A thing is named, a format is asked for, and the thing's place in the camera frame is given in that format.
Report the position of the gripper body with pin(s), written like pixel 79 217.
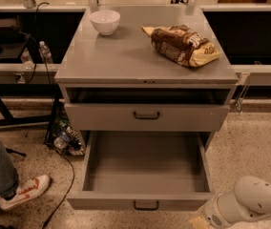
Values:
pixel 212 214

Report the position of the grey drawer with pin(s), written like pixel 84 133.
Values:
pixel 143 171
pixel 146 117

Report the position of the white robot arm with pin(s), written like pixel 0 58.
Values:
pixel 248 201

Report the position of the grey top drawer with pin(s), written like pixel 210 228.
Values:
pixel 146 117

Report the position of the grey drawer cabinet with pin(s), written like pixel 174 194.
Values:
pixel 124 68

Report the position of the colourful snack packages pile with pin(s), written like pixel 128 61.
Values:
pixel 65 139

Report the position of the white red sneaker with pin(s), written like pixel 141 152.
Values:
pixel 31 189

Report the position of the brown yellow snack bag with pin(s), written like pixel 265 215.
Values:
pixel 182 45

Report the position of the white bowl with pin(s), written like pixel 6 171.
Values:
pixel 105 21

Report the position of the clear water bottle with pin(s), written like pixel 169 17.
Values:
pixel 45 53

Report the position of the black metal stand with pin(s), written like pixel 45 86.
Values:
pixel 28 90

